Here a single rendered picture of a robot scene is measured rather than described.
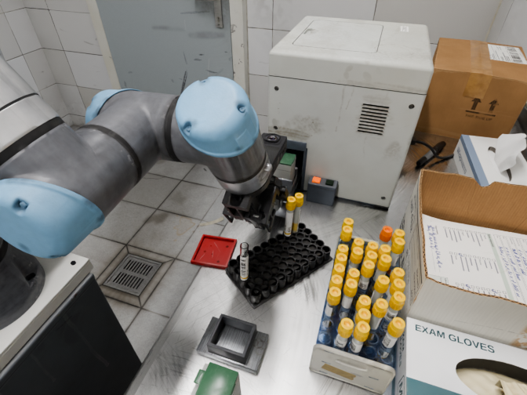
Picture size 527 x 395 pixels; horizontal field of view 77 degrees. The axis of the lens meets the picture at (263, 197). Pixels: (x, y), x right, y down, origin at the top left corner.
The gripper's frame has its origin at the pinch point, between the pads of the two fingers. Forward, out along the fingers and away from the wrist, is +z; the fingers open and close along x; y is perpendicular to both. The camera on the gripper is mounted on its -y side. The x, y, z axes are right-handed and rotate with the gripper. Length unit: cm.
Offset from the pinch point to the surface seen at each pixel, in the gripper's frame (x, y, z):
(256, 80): -54, -107, 101
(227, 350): 3.2, 25.1, -13.2
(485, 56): 42, -61, 20
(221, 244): -6.6, 10.0, -0.5
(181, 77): -103, -101, 100
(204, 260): -8.1, 13.8, -2.7
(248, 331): 4.6, 22.4, -9.2
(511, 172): 46, -23, 12
